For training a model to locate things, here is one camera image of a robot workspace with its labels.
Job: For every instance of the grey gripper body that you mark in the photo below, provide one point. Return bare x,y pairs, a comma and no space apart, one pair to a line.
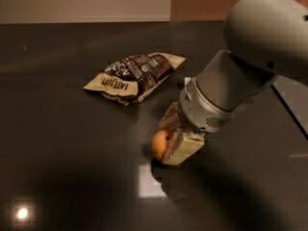
201,112

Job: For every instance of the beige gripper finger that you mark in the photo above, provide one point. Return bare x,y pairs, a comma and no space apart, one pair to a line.
183,144
170,119

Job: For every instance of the orange fruit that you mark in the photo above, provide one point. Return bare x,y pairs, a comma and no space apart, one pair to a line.
160,143

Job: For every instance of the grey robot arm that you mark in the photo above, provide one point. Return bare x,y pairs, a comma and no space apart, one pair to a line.
265,39

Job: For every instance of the clear plastic water bottle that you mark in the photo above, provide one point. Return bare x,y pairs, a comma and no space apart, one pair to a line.
186,80

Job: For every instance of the brown chip bag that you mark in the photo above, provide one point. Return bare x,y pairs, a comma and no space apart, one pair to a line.
129,80

